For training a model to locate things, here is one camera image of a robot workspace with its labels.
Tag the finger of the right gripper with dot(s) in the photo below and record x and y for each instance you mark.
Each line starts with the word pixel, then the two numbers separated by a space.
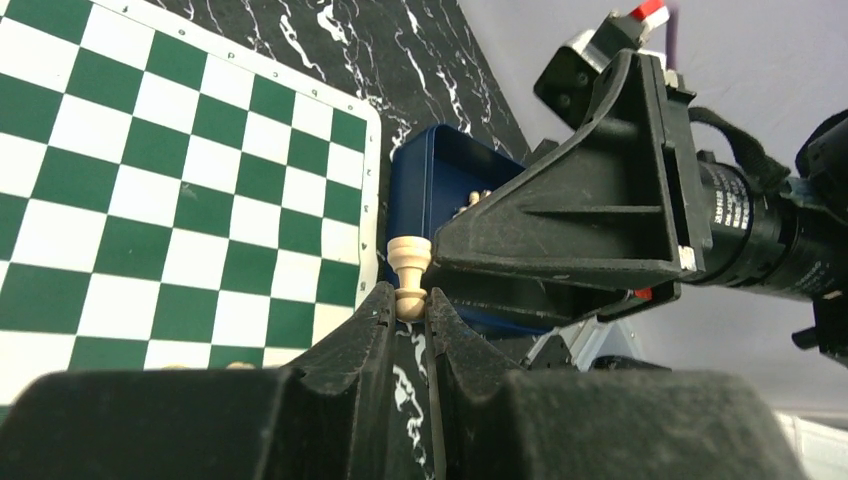
pixel 563 301

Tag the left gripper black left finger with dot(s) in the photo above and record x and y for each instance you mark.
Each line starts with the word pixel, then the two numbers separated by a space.
pixel 324 415

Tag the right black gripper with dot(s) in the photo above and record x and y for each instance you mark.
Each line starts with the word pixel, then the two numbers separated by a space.
pixel 620 205

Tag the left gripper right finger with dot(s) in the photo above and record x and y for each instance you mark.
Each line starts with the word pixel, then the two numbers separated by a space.
pixel 501 421

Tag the light piece passed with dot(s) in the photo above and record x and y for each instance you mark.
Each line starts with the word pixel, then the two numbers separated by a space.
pixel 409 257

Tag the pile of light chess pieces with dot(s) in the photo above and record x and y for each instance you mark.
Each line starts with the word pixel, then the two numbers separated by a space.
pixel 474 197

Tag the green white chess board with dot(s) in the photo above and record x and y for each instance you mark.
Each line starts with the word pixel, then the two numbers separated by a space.
pixel 170 198

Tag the dark blue tray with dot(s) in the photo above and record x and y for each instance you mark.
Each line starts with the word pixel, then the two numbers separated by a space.
pixel 431 178

